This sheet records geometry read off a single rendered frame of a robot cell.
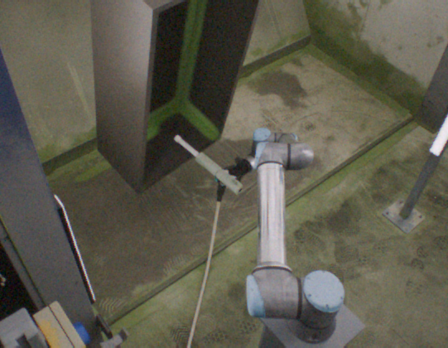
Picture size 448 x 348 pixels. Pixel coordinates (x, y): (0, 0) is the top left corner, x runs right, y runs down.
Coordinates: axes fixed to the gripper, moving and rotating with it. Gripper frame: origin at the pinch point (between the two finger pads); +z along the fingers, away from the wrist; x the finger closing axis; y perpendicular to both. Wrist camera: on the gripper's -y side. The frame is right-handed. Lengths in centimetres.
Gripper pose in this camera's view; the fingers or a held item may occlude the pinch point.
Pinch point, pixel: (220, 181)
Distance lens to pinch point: 254.3
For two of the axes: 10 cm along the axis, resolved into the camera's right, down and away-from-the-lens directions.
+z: -6.9, 4.5, -5.7
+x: -7.1, -5.8, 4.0
